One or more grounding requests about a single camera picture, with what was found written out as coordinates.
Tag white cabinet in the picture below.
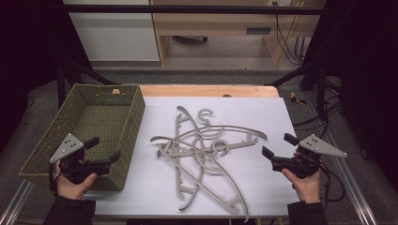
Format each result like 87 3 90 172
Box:
62 0 161 63

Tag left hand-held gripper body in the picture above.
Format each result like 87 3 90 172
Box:
49 132 112 185

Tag hanging black cables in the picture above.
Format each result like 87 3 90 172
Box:
271 1 307 67

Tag person's left hand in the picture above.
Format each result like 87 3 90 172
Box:
54 160 99 201

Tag grey plastic clothes hanger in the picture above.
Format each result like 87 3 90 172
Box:
174 105 208 212
149 135 251 223
159 108 268 159
187 139 231 176

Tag white table mat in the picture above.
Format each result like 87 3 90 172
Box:
93 96 300 218

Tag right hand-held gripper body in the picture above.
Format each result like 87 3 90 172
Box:
270 133 348 180

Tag aluminium rail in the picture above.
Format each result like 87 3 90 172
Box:
304 93 379 225
0 179 36 225

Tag person's right hand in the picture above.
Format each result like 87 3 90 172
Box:
281 149 324 204

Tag black horizontal frame bar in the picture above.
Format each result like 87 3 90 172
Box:
60 4 328 16

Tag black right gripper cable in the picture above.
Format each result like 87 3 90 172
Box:
319 161 347 203

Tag black metal stand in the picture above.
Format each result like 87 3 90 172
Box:
56 57 121 109
268 60 329 121

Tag wooden table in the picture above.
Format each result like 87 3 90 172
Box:
139 84 280 98

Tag green woven basket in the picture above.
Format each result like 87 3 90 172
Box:
18 82 146 192

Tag black curtain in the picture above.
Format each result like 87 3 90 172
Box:
0 0 93 151
301 0 398 191

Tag yellow and black tool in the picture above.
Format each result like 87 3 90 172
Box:
289 91 308 106

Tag light wooden desk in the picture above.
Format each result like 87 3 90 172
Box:
149 0 327 68

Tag black floor cables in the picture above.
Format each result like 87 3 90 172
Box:
293 76 345 139

